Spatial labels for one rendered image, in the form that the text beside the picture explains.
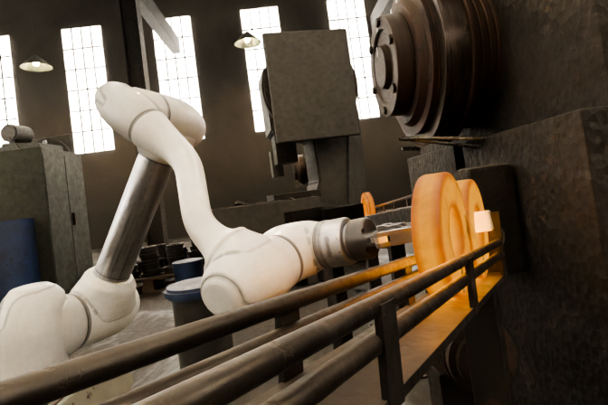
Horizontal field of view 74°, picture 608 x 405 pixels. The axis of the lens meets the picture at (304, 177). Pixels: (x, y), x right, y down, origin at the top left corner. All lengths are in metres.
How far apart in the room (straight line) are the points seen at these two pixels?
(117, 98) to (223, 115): 10.43
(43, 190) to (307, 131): 2.39
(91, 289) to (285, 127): 2.71
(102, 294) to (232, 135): 10.18
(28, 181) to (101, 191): 7.91
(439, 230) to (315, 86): 3.45
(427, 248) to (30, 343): 1.00
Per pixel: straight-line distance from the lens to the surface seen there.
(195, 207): 0.76
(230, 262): 0.64
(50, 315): 1.24
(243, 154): 11.24
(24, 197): 4.33
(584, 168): 0.82
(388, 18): 1.15
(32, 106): 13.25
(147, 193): 1.21
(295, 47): 3.94
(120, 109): 1.03
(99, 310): 1.32
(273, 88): 3.79
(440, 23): 1.05
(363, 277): 0.37
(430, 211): 0.47
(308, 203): 3.50
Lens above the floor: 0.80
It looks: 2 degrees up
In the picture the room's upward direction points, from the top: 8 degrees counter-clockwise
